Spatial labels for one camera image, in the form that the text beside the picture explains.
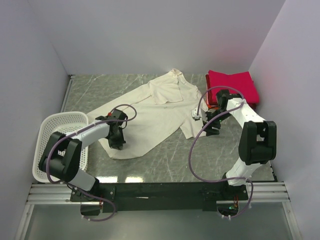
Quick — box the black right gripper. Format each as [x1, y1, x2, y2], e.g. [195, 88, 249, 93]
[201, 109, 232, 137]

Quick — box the cream white t-shirt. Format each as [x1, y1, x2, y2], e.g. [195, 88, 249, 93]
[87, 68, 208, 160]

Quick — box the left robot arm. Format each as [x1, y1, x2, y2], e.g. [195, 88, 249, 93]
[38, 109, 128, 201]

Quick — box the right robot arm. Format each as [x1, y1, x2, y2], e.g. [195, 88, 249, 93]
[203, 86, 277, 200]

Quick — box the orange folded t-shirt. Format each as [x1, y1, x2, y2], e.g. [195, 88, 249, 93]
[207, 105, 219, 110]

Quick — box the magenta folded t-shirt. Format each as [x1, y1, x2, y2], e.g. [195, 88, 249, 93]
[205, 70, 260, 106]

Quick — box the white perforated plastic basket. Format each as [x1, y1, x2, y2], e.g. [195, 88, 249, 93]
[32, 111, 91, 183]

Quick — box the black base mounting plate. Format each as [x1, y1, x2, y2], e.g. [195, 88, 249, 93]
[70, 182, 249, 213]

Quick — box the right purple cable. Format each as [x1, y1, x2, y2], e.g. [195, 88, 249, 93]
[187, 85, 254, 221]

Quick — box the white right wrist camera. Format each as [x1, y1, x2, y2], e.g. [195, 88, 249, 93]
[191, 108, 202, 121]

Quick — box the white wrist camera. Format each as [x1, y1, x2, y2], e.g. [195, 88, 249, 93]
[107, 110, 118, 118]
[191, 108, 202, 121]

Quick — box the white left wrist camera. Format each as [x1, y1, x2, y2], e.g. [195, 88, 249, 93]
[107, 110, 118, 118]

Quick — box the aluminium extrusion rail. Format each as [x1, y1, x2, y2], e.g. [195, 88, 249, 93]
[26, 182, 291, 205]

